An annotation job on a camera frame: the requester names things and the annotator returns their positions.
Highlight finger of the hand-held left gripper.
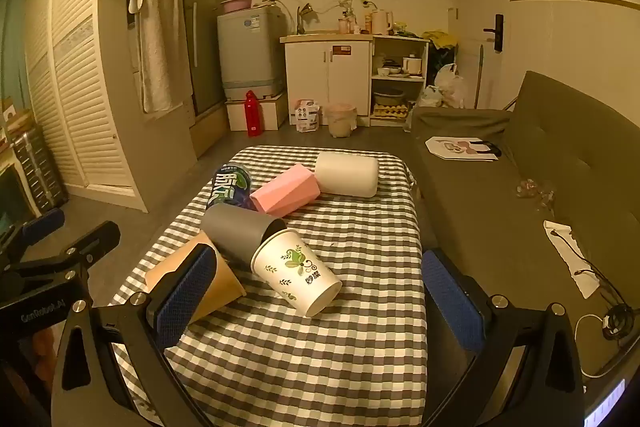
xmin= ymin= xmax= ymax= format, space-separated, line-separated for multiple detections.
xmin=0 ymin=221 xmax=122 ymax=290
xmin=0 ymin=207 xmax=67 ymax=269

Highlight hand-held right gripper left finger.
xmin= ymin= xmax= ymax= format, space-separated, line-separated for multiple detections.
xmin=50 ymin=243 xmax=218 ymax=427

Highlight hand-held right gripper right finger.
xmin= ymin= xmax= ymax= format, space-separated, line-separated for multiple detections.
xmin=421 ymin=248 xmax=586 ymax=427

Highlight white paper cup green print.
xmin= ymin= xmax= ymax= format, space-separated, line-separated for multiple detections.
xmin=250 ymin=229 xmax=343 ymax=319

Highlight brown paper cup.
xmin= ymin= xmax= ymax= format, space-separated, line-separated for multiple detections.
xmin=144 ymin=232 xmax=247 ymax=323

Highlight grey cup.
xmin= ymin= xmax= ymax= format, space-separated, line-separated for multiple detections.
xmin=201 ymin=204 xmax=287 ymax=268

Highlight pink faceted cup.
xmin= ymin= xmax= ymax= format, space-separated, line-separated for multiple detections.
xmin=249 ymin=163 xmax=321 ymax=214

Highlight white matte cup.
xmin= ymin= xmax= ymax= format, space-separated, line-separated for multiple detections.
xmin=314 ymin=151 xmax=379 ymax=198

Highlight silver ribbed suitcase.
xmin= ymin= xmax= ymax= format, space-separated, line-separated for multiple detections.
xmin=10 ymin=124 xmax=68 ymax=212

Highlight olive green sofa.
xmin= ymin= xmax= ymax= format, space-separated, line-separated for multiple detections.
xmin=405 ymin=70 xmax=640 ymax=390

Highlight blue green drink can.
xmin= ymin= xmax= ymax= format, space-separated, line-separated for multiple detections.
xmin=206 ymin=162 xmax=257 ymax=210

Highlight grey white checkered tablecloth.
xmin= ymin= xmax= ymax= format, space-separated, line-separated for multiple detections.
xmin=107 ymin=145 xmax=481 ymax=427

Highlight white paper sheet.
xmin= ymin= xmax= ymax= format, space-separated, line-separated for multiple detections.
xmin=543 ymin=220 xmax=601 ymax=299

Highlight crumpled clear wrapper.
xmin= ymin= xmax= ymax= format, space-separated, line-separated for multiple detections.
xmin=515 ymin=177 xmax=557 ymax=210

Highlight white louvered wardrobe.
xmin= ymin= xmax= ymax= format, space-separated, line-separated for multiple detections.
xmin=25 ymin=0 xmax=151 ymax=212

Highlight printed tote bag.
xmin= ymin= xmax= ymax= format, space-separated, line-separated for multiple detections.
xmin=425 ymin=136 xmax=502 ymax=162

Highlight red metal bottle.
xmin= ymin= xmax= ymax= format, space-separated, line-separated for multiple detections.
xmin=244 ymin=90 xmax=264 ymax=136

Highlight egg tray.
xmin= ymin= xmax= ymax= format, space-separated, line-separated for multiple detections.
xmin=372 ymin=104 xmax=411 ymax=120

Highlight white washing machine stand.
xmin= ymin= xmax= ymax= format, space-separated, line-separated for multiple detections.
xmin=225 ymin=93 xmax=290 ymax=132

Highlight pink lined trash bin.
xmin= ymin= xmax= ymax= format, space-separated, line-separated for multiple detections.
xmin=324 ymin=103 xmax=358 ymax=138

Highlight grey bowl basin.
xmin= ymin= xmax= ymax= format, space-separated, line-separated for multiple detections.
xmin=372 ymin=88 xmax=407 ymax=106

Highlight white plastic bag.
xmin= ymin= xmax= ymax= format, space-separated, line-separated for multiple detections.
xmin=432 ymin=63 xmax=466 ymax=108

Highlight white hanging towel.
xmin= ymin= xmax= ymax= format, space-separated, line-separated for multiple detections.
xmin=128 ymin=0 xmax=184 ymax=114

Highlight white printed packet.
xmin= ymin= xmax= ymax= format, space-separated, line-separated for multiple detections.
xmin=295 ymin=99 xmax=322 ymax=134

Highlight broom stick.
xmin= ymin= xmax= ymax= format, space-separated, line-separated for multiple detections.
xmin=474 ymin=46 xmax=485 ymax=108

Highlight white open kitchen shelf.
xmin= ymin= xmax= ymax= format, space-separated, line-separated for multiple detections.
xmin=370 ymin=36 xmax=431 ymax=128

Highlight grey washing machine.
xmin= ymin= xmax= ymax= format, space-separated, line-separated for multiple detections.
xmin=216 ymin=5 xmax=287 ymax=100

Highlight glass bathroom door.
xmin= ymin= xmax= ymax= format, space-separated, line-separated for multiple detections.
xmin=181 ymin=0 xmax=235 ymax=115

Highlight white sink cabinet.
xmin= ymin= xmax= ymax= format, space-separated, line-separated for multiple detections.
xmin=280 ymin=34 xmax=375 ymax=122

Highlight yellow cloth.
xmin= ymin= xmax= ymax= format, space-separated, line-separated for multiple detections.
xmin=424 ymin=29 xmax=458 ymax=49

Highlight white pink kettle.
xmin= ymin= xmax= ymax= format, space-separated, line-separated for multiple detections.
xmin=372 ymin=9 xmax=394 ymax=35

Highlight metal faucet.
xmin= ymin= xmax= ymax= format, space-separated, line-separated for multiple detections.
xmin=296 ymin=5 xmax=316 ymax=35

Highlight white cable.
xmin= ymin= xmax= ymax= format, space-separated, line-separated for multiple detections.
xmin=574 ymin=313 xmax=610 ymax=379

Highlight black cable with round plug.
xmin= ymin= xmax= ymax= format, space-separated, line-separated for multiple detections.
xmin=550 ymin=229 xmax=636 ymax=343

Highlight black door handle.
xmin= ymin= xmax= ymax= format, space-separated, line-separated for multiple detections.
xmin=483 ymin=13 xmax=505 ymax=54

